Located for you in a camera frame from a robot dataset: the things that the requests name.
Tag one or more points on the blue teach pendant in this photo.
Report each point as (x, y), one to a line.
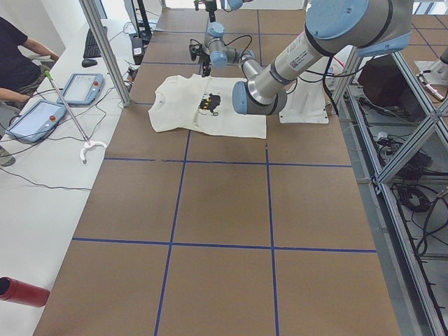
(37, 122)
(83, 88)

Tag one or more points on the black keyboard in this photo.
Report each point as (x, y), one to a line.
(91, 49)

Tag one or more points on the near blue teach pendant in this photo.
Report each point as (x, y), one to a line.
(37, 122)

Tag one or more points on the far blue teach pendant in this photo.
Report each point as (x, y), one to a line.
(83, 88)

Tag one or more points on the aluminium frame post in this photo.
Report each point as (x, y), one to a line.
(95, 24)

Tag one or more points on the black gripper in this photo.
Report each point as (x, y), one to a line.
(205, 63)
(211, 7)

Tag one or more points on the seated person in black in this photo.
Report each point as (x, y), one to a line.
(20, 77)

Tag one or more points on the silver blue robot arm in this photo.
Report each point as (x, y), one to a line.
(373, 27)
(233, 4)

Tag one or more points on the red cylinder bottle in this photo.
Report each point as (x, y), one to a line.
(13, 290)

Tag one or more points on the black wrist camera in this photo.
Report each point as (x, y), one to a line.
(195, 49)

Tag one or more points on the cream cat print t-shirt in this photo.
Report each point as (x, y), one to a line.
(202, 104)

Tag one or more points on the aluminium side frame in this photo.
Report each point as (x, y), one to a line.
(395, 110)

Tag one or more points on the black computer mouse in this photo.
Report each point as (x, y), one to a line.
(88, 63)

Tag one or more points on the white hook reacher stick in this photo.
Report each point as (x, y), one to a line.
(88, 143)

